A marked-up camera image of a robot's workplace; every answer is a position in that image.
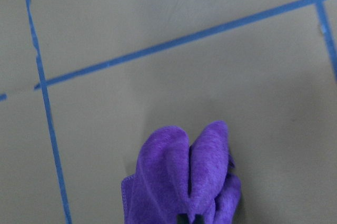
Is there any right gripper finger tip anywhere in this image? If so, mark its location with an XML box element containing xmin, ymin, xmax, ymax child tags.
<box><xmin>176</xmin><ymin>215</ymin><xmax>187</xmax><ymax>224</ymax></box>

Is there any purple microfiber cloth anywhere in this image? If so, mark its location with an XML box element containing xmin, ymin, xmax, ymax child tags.
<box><xmin>121</xmin><ymin>121</ymin><xmax>241</xmax><ymax>223</ymax></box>

